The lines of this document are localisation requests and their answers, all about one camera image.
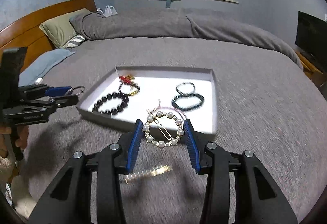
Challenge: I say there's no black television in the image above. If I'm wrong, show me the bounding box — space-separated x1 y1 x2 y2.
295 11 327 73

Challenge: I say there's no pink cord bracelet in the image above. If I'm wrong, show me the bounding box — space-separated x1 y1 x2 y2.
151 100 186 119

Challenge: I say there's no black hair tie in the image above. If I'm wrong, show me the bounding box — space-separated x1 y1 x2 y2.
175 81 196 98

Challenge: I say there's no large dark bead bracelet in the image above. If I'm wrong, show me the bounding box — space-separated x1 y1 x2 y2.
92 92 129 115

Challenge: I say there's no silver oval ring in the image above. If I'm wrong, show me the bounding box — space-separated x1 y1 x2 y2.
67 85 85 98

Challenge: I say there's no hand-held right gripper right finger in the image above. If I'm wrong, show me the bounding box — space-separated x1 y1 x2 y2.
183 118 298 224

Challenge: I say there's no grey cardboard box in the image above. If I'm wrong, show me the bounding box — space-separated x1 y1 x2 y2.
77 66 219 135

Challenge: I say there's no dark blue bead bracelet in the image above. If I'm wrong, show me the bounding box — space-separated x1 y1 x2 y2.
171 93 205 112

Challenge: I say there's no wooden headboard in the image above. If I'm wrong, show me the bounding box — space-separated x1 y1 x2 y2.
0 0 99 79

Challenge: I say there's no white plastic bag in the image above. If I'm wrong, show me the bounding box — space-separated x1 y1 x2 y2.
97 5 118 17

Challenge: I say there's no blue blanket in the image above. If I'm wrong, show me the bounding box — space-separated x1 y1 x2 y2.
19 49 76 87

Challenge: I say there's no grey knit bedspread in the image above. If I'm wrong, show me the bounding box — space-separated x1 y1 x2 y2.
19 37 325 224

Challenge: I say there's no green pillow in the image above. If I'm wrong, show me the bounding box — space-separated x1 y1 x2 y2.
39 8 91 50

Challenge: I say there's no person's left hand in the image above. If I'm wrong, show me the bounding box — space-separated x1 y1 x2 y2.
0 124 29 163

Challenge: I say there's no grey duvet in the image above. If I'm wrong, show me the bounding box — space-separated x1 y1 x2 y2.
69 7 305 71

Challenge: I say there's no striped pillow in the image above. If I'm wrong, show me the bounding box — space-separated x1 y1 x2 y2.
65 34 86 49

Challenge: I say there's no round pearl hair clip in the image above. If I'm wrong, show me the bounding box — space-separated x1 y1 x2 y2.
144 109 185 149

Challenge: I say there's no bead bracelet with gold charm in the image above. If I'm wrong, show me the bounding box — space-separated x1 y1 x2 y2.
119 82 141 97

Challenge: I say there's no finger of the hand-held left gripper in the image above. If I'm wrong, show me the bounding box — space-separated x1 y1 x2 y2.
24 94 79 112
19 83 73 102

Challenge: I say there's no red and gold trinket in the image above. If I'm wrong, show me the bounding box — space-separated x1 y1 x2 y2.
119 74 136 85

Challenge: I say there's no white fuzzy cloth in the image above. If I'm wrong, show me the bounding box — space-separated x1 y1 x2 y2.
6 175 39 218

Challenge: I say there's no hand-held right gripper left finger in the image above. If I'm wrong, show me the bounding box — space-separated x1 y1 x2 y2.
28 119 144 224

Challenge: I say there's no gold hairpin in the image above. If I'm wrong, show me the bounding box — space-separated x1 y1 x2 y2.
123 165 174 184

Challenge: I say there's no wooden television stand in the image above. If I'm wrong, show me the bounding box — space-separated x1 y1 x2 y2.
293 49 324 87

